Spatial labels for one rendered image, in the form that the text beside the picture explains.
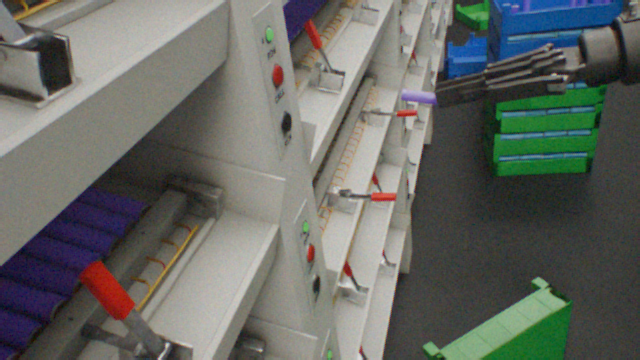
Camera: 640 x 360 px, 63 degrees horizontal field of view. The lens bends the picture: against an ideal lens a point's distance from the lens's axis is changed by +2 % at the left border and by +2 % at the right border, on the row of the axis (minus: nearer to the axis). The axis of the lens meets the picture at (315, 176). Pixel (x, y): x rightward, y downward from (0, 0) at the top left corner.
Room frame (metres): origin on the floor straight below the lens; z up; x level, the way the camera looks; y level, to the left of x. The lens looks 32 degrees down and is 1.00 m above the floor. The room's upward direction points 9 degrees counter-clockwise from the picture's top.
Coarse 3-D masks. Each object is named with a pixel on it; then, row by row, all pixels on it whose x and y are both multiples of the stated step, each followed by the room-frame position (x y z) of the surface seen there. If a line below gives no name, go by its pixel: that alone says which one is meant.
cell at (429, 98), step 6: (402, 90) 0.74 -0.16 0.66; (408, 90) 0.74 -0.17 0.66; (414, 90) 0.74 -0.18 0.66; (402, 96) 0.74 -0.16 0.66; (408, 96) 0.73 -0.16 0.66; (414, 96) 0.73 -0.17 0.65; (420, 96) 0.73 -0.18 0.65; (426, 96) 0.72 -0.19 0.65; (432, 96) 0.72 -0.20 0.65; (420, 102) 0.73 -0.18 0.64; (426, 102) 0.72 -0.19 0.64; (432, 102) 0.72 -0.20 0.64
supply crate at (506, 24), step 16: (496, 0) 1.57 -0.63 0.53; (512, 0) 1.58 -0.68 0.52; (544, 0) 1.56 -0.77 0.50; (560, 0) 1.55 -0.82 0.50; (592, 0) 1.52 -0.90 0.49; (496, 16) 1.49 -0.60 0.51; (512, 16) 1.39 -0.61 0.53; (528, 16) 1.39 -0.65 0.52; (544, 16) 1.38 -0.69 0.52; (560, 16) 1.37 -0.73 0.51; (576, 16) 1.36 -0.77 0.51; (592, 16) 1.35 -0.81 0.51; (608, 16) 1.34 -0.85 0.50; (512, 32) 1.39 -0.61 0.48
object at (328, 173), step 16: (368, 80) 1.00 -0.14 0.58; (352, 112) 0.86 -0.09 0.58; (352, 128) 0.81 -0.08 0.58; (336, 144) 0.75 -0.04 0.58; (352, 144) 0.77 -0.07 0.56; (336, 160) 0.70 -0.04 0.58; (352, 160) 0.73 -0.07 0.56; (320, 176) 0.66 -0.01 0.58; (336, 176) 0.68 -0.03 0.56; (320, 192) 0.62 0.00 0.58
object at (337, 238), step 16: (384, 80) 1.02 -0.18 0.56; (400, 80) 1.01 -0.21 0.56; (384, 96) 0.98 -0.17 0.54; (368, 128) 0.85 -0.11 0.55; (384, 128) 0.86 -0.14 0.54; (368, 144) 0.80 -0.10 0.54; (368, 160) 0.75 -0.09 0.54; (352, 176) 0.70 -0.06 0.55; (368, 176) 0.70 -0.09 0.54; (320, 224) 0.58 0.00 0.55; (336, 224) 0.58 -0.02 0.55; (352, 224) 0.58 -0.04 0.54; (336, 240) 0.55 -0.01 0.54; (336, 256) 0.52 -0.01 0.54; (336, 272) 0.44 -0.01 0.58; (336, 288) 0.50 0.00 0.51
